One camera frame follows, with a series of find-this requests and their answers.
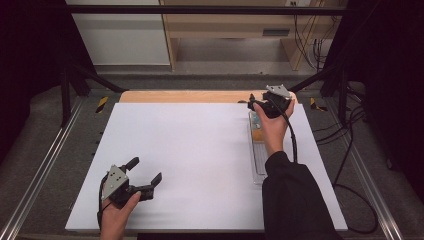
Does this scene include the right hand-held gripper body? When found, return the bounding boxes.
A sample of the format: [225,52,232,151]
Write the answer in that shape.
[258,84,293,119]

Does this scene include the black horizontal frame bar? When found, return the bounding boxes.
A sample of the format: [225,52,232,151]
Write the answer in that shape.
[64,4,348,16]

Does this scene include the clear plastic packaging tray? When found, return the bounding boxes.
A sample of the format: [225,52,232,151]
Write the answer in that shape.
[248,110,270,186]

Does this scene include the black floor cables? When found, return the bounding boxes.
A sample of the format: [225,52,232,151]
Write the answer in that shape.
[314,83,369,186]

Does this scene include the person's right hand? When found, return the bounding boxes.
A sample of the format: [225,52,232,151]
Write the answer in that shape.
[253,99,296,158]

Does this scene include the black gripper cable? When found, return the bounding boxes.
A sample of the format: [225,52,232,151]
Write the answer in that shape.
[96,173,113,231]
[271,98,380,234]

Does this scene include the wooden table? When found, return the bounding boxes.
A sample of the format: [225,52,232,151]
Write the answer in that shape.
[119,89,299,104]

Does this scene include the light wooden desk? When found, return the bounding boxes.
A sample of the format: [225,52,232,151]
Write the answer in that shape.
[159,0,341,72]

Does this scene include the white cabinet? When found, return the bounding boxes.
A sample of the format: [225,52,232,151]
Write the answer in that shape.
[65,0,171,66]

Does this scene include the right yellow clamp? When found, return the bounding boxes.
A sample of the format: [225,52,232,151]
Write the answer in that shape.
[309,97,329,113]

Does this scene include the dark curtain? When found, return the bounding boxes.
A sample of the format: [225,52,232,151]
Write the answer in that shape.
[0,0,96,163]
[321,0,424,196]

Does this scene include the aluminium rail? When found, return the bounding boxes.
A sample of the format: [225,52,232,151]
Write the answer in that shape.
[324,98,405,240]
[0,96,84,240]

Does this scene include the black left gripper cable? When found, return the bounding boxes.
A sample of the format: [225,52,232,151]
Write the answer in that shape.
[96,173,113,231]

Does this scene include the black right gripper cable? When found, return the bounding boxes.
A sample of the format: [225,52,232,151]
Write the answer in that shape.
[271,98,380,234]

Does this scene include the person's left hand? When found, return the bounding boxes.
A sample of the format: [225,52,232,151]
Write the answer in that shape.
[99,190,142,240]

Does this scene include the black frame leg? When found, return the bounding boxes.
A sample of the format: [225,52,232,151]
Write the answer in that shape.
[59,63,128,128]
[289,64,350,126]

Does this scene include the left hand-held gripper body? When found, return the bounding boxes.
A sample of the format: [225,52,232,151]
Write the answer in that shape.
[100,164,156,209]

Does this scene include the hanging black cable bundle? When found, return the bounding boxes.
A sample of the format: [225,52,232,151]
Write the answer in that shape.
[292,13,336,72]

